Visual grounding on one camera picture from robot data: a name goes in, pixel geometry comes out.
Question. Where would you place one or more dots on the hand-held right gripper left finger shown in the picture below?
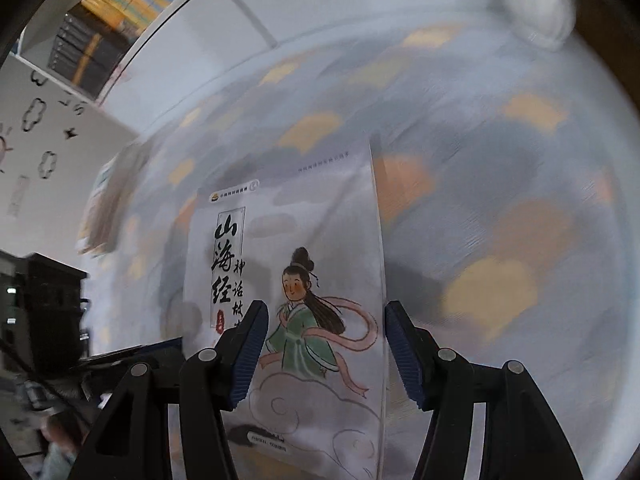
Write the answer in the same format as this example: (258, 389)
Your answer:
(250, 355)

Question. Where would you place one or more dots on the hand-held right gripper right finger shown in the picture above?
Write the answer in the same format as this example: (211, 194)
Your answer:
(405, 355)

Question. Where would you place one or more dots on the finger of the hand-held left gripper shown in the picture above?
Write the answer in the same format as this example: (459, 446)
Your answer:
(150, 352)

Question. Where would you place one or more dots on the white robed woman book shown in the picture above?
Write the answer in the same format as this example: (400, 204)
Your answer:
(300, 285)

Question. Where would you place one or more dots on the stack of thin books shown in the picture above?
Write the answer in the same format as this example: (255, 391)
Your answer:
(110, 200)

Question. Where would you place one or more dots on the black outline cloud sticker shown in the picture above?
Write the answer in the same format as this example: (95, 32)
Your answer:
(47, 164)
(34, 114)

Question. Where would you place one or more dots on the leaf patterned tablecloth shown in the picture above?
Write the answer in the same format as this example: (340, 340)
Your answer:
(475, 185)

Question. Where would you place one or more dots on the row of dark volumes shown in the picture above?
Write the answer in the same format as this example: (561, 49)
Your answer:
(85, 55)

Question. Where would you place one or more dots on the white bookshelf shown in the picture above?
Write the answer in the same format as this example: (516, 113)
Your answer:
(225, 25)

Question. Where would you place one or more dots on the white vase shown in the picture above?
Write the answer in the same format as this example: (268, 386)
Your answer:
(537, 0)

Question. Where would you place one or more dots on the white wall switch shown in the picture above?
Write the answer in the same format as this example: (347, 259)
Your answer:
(17, 196)

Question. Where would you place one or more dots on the sun wall sticker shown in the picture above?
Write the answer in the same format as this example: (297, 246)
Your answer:
(4, 147)

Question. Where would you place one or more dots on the black bird wall sticker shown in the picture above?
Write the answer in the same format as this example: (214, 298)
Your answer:
(71, 133)

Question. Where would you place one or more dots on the black lettering wall sticker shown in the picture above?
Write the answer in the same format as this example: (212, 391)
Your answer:
(75, 107)

